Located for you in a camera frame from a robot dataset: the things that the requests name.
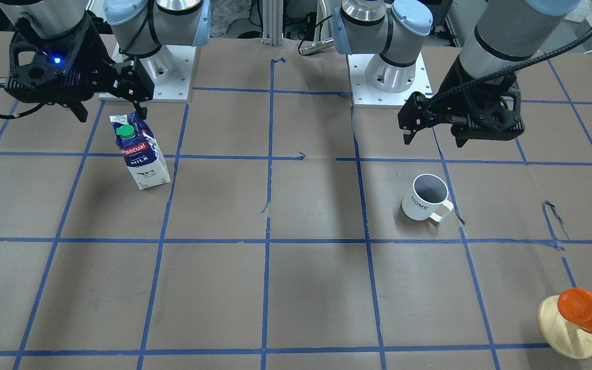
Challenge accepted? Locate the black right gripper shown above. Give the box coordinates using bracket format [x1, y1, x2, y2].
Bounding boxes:
[5, 13, 155, 122]

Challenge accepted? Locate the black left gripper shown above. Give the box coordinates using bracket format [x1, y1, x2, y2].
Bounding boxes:
[398, 72, 525, 147]

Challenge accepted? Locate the blue milk carton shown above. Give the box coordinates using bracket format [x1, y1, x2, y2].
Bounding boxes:
[109, 112, 171, 190]

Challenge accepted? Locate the white mug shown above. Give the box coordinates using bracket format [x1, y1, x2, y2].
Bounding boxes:
[401, 173, 454, 224]

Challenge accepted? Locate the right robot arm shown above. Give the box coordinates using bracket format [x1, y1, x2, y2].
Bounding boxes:
[0, 1, 211, 122]

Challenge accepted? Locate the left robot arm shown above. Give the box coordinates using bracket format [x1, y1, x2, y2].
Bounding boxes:
[331, 1, 579, 147]

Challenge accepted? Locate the orange mug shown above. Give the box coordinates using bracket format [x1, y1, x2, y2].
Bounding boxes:
[557, 287, 592, 334]

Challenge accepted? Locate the wooden mug tree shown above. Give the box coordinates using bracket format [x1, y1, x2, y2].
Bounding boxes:
[536, 295, 592, 360]

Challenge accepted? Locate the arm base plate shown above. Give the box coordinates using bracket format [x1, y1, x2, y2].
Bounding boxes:
[347, 53, 434, 108]
[99, 42, 196, 102]

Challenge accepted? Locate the aluminium frame post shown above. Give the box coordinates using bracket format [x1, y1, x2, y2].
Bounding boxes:
[261, 0, 284, 48]

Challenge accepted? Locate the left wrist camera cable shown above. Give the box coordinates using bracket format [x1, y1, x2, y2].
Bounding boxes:
[422, 0, 592, 111]

